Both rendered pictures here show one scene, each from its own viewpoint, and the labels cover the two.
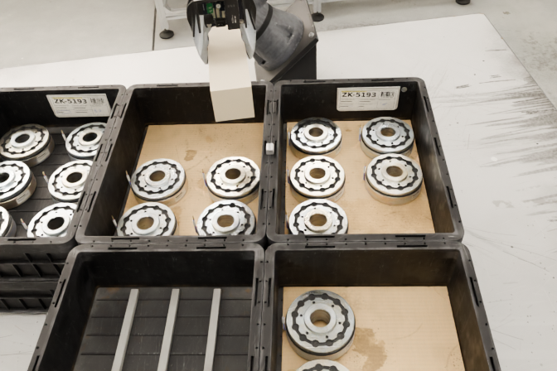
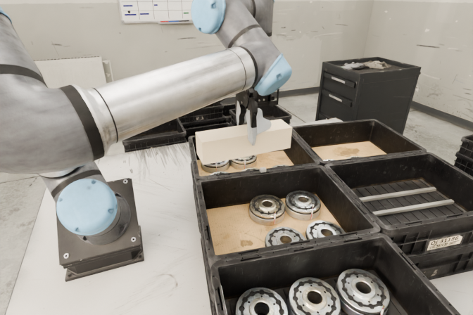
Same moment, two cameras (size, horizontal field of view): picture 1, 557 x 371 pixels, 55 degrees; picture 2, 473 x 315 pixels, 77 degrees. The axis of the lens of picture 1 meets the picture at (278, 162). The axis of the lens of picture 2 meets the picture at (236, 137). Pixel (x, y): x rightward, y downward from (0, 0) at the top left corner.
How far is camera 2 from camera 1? 1.22 m
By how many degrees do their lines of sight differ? 82
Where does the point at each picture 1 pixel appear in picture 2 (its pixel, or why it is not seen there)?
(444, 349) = (317, 149)
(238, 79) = (277, 122)
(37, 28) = not seen: outside the picture
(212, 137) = (223, 235)
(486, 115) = (158, 164)
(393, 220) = (265, 161)
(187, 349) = (373, 208)
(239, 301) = not seen: hidden behind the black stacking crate
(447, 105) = (148, 175)
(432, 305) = not seen: hidden behind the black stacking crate
